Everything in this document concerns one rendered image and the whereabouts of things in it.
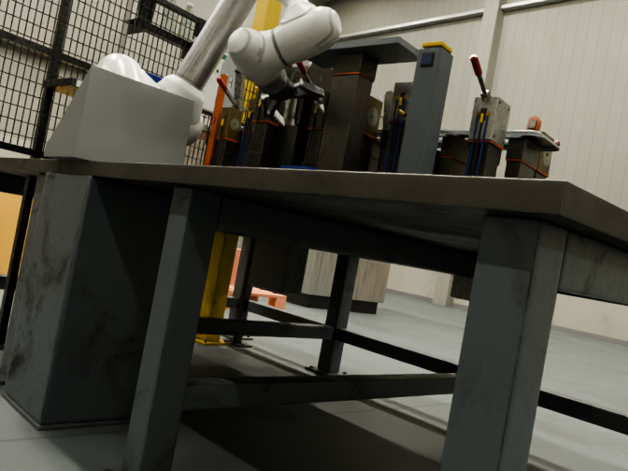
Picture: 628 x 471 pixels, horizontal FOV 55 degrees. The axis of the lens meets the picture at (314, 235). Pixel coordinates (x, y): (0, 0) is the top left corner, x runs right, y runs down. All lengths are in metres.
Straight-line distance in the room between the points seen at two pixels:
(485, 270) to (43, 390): 1.25
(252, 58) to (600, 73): 10.29
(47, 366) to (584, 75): 10.81
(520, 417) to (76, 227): 1.21
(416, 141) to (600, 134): 9.76
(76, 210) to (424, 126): 0.92
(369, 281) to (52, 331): 5.19
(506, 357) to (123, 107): 1.27
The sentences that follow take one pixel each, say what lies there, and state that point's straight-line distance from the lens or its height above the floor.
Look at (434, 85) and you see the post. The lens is 1.60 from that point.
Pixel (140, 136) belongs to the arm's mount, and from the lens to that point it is 1.76.
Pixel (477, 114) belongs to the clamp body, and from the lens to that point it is 1.70.
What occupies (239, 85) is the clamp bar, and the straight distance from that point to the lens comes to 2.40.
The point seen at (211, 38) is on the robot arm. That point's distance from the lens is 2.06.
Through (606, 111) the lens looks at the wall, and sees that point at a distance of 11.35.
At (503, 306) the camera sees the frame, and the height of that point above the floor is 0.55.
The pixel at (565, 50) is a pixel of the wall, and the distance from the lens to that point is 12.07.
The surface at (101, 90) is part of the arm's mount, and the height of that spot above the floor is 0.89.
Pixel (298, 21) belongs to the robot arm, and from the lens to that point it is 1.60.
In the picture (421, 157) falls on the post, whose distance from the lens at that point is 1.56.
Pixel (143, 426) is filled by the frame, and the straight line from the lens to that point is 1.39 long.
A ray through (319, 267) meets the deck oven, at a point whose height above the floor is 0.42.
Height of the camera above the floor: 0.57
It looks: 1 degrees up
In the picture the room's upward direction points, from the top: 10 degrees clockwise
